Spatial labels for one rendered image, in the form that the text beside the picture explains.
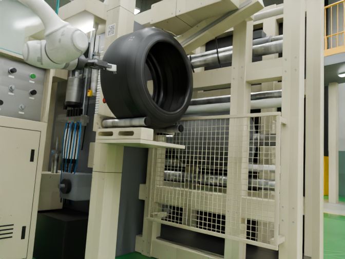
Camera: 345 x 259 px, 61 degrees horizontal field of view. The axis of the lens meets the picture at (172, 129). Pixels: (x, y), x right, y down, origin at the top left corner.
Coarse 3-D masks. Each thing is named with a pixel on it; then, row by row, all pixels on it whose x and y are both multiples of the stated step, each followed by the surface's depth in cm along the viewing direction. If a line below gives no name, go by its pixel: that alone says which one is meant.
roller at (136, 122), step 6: (108, 120) 165; (114, 120) 162; (120, 120) 159; (126, 120) 155; (132, 120) 152; (138, 120) 150; (144, 120) 147; (150, 120) 150; (108, 126) 166; (114, 126) 163; (120, 126) 160; (126, 126) 158
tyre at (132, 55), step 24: (120, 48) 150; (144, 48) 148; (168, 48) 182; (120, 72) 146; (144, 72) 147; (168, 72) 194; (120, 96) 149; (144, 96) 147; (168, 96) 195; (168, 120) 162
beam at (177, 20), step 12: (168, 0) 195; (180, 0) 188; (192, 0) 182; (204, 0) 176; (216, 0) 170; (228, 0) 167; (156, 12) 201; (168, 12) 193; (180, 12) 187; (192, 12) 183; (204, 12) 182; (216, 12) 182; (156, 24) 202; (168, 24) 201; (180, 24) 200; (192, 24) 199
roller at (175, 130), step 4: (152, 128) 181; (156, 128) 179; (160, 128) 177; (164, 128) 175; (168, 128) 173; (172, 128) 171; (176, 128) 170; (180, 128) 169; (156, 132) 181; (160, 132) 179; (164, 132) 177; (168, 132) 175; (172, 132) 173; (176, 132) 172; (180, 132) 171
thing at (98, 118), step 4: (96, 116) 166; (100, 116) 168; (104, 116) 170; (108, 116) 172; (96, 120) 166; (100, 120) 168; (96, 124) 165; (100, 124) 168; (96, 128) 165; (100, 128) 167
